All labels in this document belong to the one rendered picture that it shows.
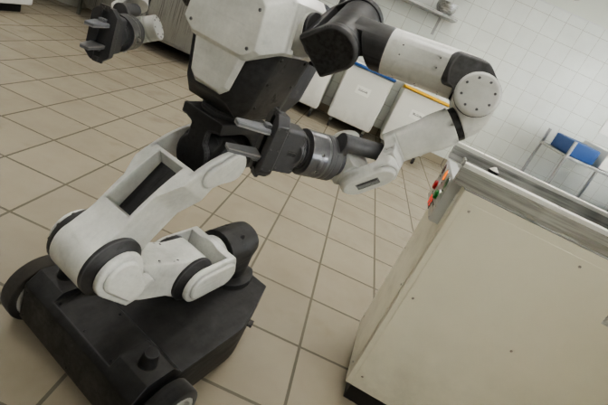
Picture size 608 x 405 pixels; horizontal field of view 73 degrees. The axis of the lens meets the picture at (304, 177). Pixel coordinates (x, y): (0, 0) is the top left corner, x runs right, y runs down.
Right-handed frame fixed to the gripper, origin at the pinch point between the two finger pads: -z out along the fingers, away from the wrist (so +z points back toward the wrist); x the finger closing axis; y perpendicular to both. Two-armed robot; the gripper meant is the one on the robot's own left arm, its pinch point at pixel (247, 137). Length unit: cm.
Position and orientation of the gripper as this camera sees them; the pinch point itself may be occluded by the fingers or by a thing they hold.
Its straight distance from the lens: 72.0
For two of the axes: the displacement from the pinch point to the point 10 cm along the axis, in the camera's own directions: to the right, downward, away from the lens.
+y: 3.9, 5.1, -7.7
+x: 4.0, -8.5, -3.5
